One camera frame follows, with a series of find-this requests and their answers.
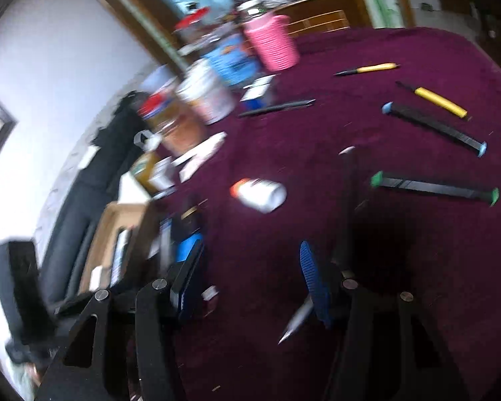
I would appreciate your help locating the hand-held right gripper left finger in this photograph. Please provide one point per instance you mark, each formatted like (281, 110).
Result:
(188, 277)

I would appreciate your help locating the clear jar blue label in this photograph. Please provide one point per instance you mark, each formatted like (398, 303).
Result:
(231, 60)

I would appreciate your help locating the small blue white box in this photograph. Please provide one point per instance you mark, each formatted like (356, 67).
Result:
(256, 94)

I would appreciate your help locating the white printed tube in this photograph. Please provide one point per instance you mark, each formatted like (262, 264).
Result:
(202, 150)

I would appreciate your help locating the yellow black pen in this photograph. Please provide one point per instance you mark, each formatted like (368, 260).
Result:
(440, 100)
(371, 68)

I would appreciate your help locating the frosted clear gel pen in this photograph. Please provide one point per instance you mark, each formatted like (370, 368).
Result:
(294, 323)

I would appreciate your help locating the pink knit sleeve cup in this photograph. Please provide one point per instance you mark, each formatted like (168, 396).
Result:
(271, 44)

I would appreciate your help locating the thin black pen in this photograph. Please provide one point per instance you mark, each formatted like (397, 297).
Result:
(277, 107)

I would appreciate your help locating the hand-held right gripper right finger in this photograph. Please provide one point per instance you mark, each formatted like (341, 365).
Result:
(315, 284)

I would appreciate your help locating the orange label jar red lid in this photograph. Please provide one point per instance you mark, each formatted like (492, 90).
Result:
(173, 123)

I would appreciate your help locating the wooden cabinet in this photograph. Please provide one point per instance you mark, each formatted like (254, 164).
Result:
(317, 8)

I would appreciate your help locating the black marker green caps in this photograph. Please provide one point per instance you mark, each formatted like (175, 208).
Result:
(434, 188)

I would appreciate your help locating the black gold lipstick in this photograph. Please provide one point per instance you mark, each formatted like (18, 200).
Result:
(192, 214)

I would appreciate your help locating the white glue bottle orange cap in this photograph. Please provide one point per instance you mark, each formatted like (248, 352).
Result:
(261, 195)

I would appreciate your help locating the purple velvet tablecloth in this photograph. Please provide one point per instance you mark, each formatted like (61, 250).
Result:
(421, 250)

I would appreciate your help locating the white lidded tub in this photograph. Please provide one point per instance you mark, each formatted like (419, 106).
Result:
(206, 94)

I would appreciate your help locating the shallow cardboard box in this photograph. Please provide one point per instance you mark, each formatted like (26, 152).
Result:
(108, 217)

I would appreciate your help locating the blue plastic case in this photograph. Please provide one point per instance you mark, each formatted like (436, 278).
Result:
(188, 250)

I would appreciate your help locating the black marker blue caps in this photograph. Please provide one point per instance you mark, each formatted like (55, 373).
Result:
(434, 127)

